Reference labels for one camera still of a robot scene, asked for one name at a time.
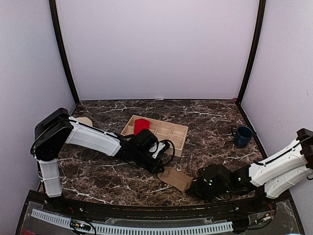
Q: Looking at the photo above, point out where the right black frame post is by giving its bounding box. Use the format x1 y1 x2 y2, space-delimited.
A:
237 0 266 105

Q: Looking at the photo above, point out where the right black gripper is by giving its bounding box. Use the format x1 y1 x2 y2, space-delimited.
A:
186 176 231 202

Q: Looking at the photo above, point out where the black frame post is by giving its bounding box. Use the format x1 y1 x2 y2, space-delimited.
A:
48 0 80 106
237 0 266 105

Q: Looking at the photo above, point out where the round wooden plate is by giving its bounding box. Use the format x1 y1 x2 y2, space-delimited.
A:
76 117 93 127

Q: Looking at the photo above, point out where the right circuit board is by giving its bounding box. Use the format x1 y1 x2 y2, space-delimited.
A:
254 213 272 224

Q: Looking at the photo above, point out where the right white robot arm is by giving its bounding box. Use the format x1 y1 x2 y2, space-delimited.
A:
187 128 313 212

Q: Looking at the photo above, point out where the red sock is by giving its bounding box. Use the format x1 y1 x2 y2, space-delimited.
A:
134 118 151 135

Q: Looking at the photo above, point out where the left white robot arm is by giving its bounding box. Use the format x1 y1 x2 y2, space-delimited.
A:
30 108 171 213

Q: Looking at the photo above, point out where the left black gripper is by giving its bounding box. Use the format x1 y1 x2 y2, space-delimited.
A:
132 147 164 174

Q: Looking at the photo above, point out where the wooden compartment tray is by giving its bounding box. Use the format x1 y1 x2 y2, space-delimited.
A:
121 115 188 157

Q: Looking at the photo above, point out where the beige ribbed sock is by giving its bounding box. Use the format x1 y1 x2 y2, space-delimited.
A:
157 167 194 193

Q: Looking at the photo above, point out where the left black frame post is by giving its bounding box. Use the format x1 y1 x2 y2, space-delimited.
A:
48 0 80 106

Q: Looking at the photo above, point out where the blue enamel mug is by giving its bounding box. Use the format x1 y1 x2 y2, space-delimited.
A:
231 126 253 148

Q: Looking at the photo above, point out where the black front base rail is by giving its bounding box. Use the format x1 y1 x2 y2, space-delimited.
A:
22 188 294 222

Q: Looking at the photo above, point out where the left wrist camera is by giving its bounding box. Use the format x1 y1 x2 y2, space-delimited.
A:
133 129 176 159

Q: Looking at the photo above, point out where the white slotted cable duct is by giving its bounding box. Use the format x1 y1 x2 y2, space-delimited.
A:
30 209 233 235

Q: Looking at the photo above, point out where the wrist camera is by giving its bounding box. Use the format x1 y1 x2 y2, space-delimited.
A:
133 129 176 159
198 164 231 182

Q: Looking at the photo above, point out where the left circuit board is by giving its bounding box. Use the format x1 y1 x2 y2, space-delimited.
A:
70 219 91 231

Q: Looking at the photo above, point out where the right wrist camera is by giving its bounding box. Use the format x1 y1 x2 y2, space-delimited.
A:
198 164 231 182

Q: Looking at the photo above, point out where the circuit board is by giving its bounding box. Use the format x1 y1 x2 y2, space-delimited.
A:
70 219 91 231
254 213 272 224

